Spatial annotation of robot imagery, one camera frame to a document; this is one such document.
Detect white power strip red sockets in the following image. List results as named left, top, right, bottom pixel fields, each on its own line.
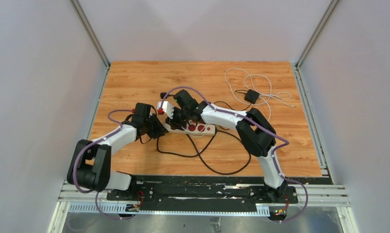
left=163, top=122, right=216, bottom=137

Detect black power adapter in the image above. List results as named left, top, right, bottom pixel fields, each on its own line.
left=244, top=89, right=260, bottom=104

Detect white charger cable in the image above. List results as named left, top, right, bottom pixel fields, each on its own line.
left=224, top=67, right=296, bottom=124

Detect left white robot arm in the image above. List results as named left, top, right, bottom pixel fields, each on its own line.
left=66, top=103, right=168, bottom=200

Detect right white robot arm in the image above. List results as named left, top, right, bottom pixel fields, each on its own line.
left=156, top=86, right=288, bottom=203

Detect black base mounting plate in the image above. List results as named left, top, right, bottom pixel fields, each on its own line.
left=106, top=175, right=298, bottom=213

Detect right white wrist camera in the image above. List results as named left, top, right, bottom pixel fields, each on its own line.
left=156, top=100, right=174, bottom=119

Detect black power strip cord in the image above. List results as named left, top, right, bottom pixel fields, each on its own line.
left=156, top=92, right=252, bottom=176

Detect aluminium frame rail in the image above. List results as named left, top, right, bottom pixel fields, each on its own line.
left=49, top=182, right=358, bottom=233

